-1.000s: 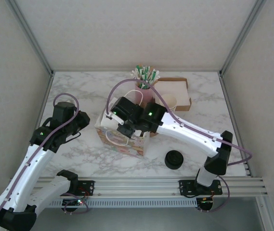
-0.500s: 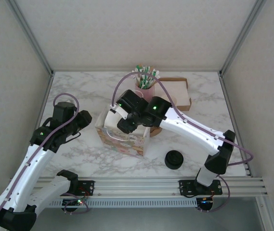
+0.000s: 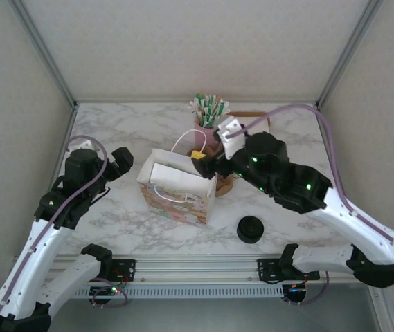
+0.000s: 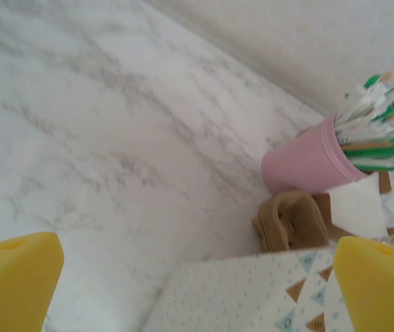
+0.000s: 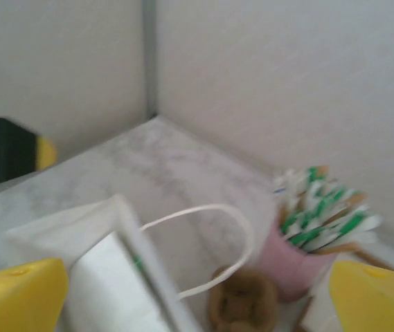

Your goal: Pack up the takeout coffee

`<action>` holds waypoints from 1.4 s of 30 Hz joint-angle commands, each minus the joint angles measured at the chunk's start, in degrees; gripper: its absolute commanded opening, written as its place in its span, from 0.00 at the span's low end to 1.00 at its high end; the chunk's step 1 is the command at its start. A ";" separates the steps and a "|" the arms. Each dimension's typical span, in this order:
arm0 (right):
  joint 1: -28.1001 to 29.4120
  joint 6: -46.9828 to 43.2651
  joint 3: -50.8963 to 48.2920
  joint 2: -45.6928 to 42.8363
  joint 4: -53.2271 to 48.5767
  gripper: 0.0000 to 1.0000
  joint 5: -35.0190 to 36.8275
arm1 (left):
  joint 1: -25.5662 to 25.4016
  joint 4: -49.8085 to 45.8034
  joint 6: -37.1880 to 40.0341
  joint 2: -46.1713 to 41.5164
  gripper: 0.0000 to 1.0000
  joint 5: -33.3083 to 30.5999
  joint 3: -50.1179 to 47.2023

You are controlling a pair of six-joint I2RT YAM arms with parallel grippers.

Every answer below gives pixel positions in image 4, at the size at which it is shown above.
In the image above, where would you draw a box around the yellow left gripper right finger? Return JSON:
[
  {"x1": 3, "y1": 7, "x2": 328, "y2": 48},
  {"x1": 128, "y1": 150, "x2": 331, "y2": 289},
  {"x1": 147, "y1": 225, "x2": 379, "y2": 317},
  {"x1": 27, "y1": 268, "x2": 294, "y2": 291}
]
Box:
[{"x1": 334, "y1": 237, "x2": 394, "y2": 332}]

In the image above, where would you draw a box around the white napkin stack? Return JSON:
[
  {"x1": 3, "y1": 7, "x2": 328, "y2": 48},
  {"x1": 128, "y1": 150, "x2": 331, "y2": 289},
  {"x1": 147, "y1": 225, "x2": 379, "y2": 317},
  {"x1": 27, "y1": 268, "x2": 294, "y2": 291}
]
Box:
[{"x1": 324, "y1": 172, "x2": 388, "y2": 239}]

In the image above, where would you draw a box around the pink plastic cup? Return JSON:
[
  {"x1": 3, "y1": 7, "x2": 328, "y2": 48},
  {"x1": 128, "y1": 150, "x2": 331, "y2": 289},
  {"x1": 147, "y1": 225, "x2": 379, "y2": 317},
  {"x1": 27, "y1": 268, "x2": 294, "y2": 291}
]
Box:
[{"x1": 260, "y1": 116, "x2": 369, "y2": 194}]

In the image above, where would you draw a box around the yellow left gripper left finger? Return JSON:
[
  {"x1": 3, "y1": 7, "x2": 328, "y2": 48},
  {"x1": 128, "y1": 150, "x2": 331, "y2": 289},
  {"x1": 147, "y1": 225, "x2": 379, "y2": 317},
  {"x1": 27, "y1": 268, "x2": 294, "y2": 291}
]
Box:
[{"x1": 0, "y1": 232, "x2": 64, "y2": 332}]

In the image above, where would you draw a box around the patterned paper gift bag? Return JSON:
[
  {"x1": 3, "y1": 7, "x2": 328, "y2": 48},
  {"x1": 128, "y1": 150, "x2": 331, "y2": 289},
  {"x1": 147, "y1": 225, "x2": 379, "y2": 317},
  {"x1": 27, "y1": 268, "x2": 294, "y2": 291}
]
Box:
[{"x1": 144, "y1": 247, "x2": 357, "y2": 332}]

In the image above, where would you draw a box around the brown cardboard tray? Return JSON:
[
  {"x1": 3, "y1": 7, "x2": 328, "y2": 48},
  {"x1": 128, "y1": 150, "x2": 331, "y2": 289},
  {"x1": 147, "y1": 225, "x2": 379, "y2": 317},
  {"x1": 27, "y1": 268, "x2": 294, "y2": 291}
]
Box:
[{"x1": 312, "y1": 171, "x2": 394, "y2": 236}]

